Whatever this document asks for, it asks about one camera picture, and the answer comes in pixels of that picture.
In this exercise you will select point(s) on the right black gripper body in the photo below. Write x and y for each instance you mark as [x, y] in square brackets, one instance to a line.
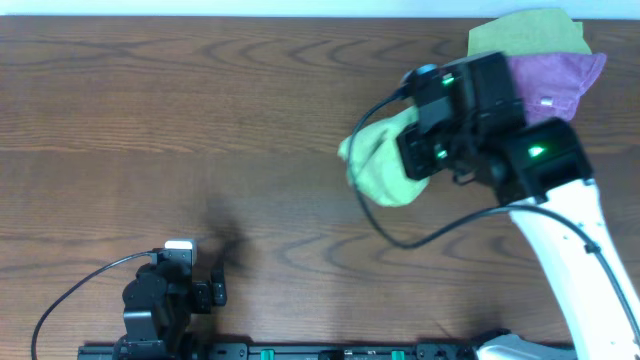
[443, 149]

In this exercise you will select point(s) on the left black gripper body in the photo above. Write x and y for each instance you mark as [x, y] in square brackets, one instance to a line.
[202, 296]

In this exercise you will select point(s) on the light green microfiber cloth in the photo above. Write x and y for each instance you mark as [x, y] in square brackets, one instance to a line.
[377, 164]

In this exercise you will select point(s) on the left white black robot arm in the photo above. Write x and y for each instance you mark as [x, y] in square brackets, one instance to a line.
[158, 306]

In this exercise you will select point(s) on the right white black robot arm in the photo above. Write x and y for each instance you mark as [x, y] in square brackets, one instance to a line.
[542, 178]

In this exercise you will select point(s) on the purple microfiber cloth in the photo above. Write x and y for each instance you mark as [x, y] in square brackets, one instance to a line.
[551, 85]

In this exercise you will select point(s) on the olive green cloth underneath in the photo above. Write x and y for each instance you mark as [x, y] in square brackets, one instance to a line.
[530, 32]

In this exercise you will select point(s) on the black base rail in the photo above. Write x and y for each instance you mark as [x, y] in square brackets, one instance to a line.
[240, 351]

